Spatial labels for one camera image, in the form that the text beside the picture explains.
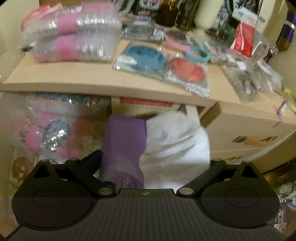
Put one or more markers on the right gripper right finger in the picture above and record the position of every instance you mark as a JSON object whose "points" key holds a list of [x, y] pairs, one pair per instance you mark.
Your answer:
{"points": [[195, 187]]}

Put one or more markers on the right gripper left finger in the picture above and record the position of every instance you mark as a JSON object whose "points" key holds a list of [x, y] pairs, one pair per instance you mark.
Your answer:
{"points": [[82, 173]]}

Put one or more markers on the wooden drawer front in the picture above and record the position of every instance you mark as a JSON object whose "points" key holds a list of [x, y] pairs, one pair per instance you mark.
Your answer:
{"points": [[237, 132]]}

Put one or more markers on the purple tissue pack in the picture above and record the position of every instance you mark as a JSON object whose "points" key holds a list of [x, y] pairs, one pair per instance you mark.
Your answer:
{"points": [[166, 151]]}

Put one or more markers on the red disc in sleeve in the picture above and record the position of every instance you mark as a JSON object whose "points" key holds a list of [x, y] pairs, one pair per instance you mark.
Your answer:
{"points": [[190, 75]]}

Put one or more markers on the blue disc in sleeve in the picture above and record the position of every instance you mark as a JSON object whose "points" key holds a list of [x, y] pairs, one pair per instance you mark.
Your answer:
{"points": [[142, 59]]}

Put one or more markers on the pink bubble wrap package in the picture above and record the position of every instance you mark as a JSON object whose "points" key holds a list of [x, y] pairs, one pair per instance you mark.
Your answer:
{"points": [[82, 47]]}

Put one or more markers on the red printed packet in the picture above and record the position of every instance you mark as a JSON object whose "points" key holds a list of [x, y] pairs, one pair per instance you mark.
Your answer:
{"points": [[244, 39]]}

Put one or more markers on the wooden bow purple wrap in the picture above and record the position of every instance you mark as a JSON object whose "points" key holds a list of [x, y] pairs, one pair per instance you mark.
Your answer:
{"points": [[286, 35]]}

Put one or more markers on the dark glass bottle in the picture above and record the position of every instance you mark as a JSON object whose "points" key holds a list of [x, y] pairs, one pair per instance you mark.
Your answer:
{"points": [[186, 17]]}

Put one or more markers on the tall cream pillar candle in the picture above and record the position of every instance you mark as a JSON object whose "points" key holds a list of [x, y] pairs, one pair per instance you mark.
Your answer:
{"points": [[206, 13]]}

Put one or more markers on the amber glass bottle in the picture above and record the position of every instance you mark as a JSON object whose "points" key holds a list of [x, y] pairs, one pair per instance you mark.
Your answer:
{"points": [[167, 13]]}

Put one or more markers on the small anime character box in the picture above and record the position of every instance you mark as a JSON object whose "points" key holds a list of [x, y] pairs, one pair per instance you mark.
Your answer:
{"points": [[147, 7]]}

